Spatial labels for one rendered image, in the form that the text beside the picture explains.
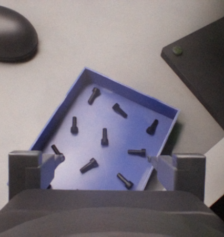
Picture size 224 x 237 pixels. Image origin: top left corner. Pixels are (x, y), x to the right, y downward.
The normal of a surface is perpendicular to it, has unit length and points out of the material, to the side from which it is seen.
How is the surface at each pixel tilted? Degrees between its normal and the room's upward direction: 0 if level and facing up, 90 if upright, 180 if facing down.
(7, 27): 15
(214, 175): 0
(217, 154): 0
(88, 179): 0
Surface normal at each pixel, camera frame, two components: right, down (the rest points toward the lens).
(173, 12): 0.04, -0.44
